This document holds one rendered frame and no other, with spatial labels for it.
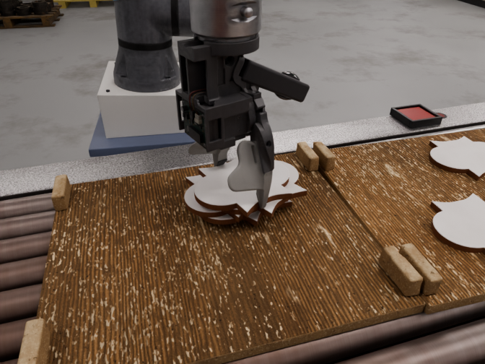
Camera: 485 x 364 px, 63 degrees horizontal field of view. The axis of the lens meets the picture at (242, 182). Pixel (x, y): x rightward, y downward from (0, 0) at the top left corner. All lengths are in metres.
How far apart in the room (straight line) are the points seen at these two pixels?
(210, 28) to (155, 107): 0.50
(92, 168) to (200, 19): 0.41
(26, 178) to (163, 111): 0.32
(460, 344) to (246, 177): 0.29
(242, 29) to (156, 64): 0.50
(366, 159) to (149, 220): 0.38
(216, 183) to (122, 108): 0.42
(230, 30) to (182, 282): 0.28
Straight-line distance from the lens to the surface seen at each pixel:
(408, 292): 0.49
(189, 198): 0.55
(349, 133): 0.85
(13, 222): 0.67
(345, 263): 0.51
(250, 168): 0.48
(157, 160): 0.74
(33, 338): 0.44
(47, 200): 0.69
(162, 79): 0.91
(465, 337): 0.51
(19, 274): 0.58
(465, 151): 0.80
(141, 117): 0.92
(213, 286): 0.47
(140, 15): 0.88
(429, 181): 0.70
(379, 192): 0.64
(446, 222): 0.60
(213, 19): 0.42
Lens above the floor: 1.29
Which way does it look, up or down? 34 degrees down
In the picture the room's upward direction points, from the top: straight up
